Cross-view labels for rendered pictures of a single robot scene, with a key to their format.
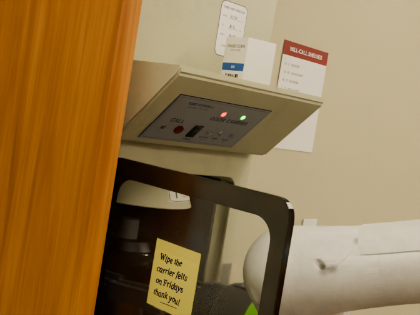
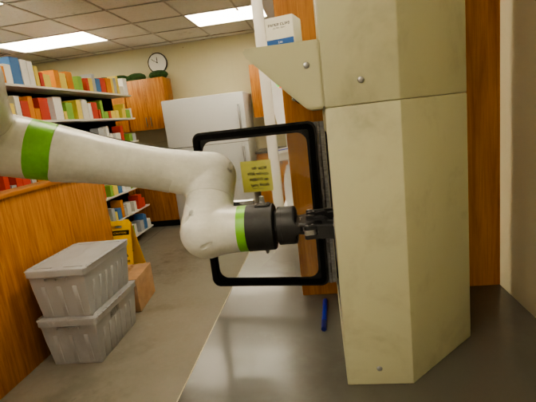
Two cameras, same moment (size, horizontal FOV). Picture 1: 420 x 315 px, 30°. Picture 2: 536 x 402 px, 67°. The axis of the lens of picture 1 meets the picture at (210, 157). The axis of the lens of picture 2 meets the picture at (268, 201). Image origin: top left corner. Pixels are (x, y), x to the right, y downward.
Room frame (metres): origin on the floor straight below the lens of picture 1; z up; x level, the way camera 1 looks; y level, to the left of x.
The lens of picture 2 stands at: (1.71, -0.48, 1.40)
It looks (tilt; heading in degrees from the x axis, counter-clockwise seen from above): 11 degrees down; 148
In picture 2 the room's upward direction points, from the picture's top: 7 degrees counter-clockwise
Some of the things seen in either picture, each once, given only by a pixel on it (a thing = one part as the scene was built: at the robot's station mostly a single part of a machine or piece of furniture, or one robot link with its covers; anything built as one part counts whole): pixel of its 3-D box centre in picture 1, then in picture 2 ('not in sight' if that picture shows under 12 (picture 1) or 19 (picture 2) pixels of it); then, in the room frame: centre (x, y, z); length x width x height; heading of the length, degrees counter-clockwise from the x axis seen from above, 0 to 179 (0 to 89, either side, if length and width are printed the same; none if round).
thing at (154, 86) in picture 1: (221, 115); (289, 85); (1.07, -0.01, 1.46); 0.32 x 0.11 x 0.10; 140
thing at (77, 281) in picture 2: not in sight; (84, 276); (-1.24, -0.19, 0.49); 0.60 x 0.42 x 0.33; 140
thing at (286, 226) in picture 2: not in sight; (301, 223); (1.08, -0.02, 1.20); 0.09 x 0.08 x 0.07; 50
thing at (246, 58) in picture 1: (248, 61); (284, 37); (1.10, -0.03, 1.54); 0.05 x 0.05 x 0.06; 37
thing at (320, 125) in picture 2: not in sight; (326, 206); (0.99, 0.13, 1.19); 0.03 x 0.02 x 0.39; 140
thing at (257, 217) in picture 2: not in sight; (263, 225); (1.03, -0.08, 1.20); 0.09 x 0.06 x 0.12; 140
